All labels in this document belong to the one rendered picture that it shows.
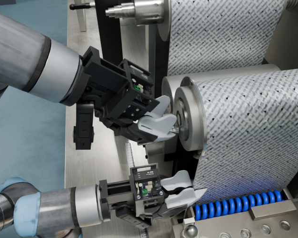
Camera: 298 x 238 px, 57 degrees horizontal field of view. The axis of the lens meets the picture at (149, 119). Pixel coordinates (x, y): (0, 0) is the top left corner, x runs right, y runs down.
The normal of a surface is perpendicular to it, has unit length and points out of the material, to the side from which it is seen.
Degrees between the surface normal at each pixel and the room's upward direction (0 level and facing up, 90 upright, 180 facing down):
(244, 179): 90
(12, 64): 77
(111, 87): 90
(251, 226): 0
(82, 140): 93
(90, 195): 1
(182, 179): 86
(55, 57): 48
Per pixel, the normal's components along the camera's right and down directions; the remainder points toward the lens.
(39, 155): 0.00, -0.67
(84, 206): 0.09, -0.29
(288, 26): -0.98, 0.14
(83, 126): 0.15, 0.76
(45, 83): 0.30, 0.59
